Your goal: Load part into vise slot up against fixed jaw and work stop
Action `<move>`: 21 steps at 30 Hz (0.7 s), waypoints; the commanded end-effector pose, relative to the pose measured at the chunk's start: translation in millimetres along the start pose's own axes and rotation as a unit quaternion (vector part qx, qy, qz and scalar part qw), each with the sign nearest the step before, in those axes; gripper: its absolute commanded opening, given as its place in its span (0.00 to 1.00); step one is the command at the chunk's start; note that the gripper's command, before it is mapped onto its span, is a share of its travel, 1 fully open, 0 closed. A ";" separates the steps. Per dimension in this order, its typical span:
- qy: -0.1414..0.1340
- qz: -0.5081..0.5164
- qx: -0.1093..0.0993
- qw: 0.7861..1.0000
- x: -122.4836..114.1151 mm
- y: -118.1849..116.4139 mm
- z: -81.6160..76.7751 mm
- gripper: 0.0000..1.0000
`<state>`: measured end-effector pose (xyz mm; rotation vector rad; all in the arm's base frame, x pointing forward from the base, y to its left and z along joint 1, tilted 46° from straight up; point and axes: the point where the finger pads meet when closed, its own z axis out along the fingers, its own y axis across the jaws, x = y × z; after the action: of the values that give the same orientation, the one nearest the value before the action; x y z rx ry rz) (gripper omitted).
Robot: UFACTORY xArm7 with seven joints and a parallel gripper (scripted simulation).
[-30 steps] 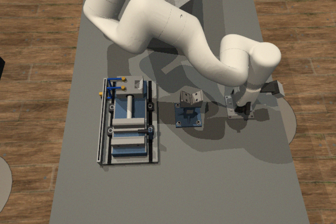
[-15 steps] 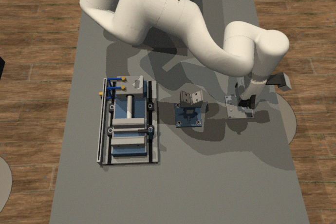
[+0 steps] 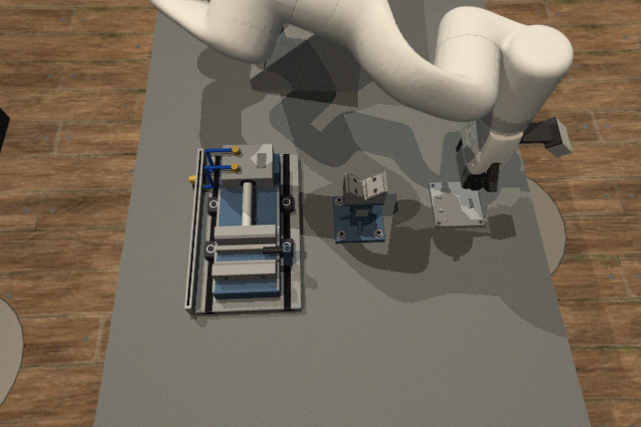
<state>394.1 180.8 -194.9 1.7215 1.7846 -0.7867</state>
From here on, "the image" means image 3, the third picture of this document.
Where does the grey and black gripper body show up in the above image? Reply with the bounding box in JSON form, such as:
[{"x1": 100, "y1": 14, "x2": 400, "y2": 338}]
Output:
[{"x1": 460, "y1": 119, "x2": 526, "y2": 175}]

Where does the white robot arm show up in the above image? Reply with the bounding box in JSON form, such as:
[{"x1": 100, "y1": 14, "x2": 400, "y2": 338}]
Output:
[{"x1": 150, "y1": 0, "x2": 573, "y2": 158}]

